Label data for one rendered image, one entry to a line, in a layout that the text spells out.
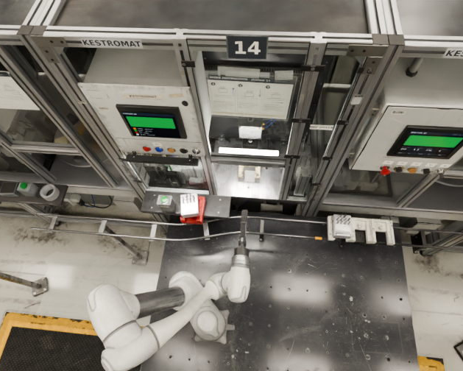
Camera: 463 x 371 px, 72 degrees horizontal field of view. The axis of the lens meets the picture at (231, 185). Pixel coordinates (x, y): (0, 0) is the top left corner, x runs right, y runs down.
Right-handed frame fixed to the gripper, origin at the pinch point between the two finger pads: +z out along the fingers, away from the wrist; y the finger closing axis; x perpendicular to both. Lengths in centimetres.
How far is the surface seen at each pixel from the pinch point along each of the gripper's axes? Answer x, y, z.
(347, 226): -58, -20, 7
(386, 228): -82, -26, 10
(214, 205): 19.5, -21.4, 14.4
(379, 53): -39, 88, 21
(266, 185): -11.2, -21.4, 30.2
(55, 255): 165, -112, -6
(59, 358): 134, -111, -82
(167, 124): 32, 52, 18
